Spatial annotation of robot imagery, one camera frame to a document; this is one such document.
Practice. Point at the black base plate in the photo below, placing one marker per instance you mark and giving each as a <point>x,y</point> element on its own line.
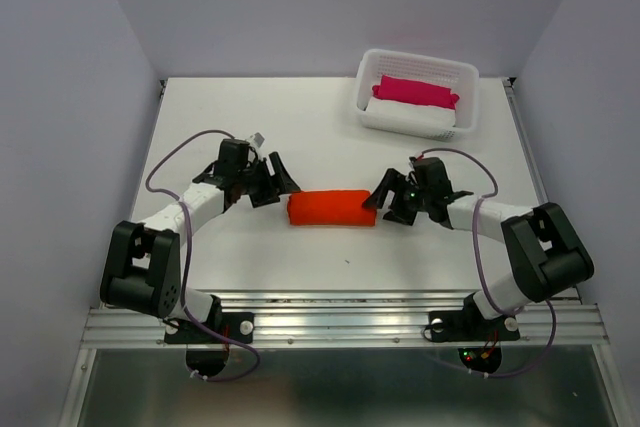
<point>448,326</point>
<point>237,326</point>

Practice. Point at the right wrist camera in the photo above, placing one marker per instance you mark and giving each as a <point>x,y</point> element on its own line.
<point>431,177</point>

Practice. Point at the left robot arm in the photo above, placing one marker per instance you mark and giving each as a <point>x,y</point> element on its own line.
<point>143,271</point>

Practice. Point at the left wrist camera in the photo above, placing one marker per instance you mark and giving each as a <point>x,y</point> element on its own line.
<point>238,157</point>

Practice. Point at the white plastic basket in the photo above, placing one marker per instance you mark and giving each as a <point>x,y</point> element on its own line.
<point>462,78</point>

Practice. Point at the pink rolled t shirt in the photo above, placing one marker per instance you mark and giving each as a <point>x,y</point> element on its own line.
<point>414,92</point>

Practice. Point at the orange t shirt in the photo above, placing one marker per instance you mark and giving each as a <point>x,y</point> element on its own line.
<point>330,208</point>

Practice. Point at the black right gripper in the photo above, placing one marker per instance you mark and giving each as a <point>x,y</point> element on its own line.
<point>393,180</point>

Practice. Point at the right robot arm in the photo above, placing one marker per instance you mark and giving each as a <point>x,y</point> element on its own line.
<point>545,253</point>

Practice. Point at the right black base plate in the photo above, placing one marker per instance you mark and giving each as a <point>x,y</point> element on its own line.
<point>448,326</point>

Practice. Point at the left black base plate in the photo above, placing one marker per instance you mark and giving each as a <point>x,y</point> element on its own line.
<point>237,326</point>

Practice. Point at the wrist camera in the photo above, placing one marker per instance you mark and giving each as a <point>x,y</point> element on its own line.
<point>431,177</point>
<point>238,157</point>

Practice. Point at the white rolled t shirt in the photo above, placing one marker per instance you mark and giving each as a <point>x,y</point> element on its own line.
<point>389,112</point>

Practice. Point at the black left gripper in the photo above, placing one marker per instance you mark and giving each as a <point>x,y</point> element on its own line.
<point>278,183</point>

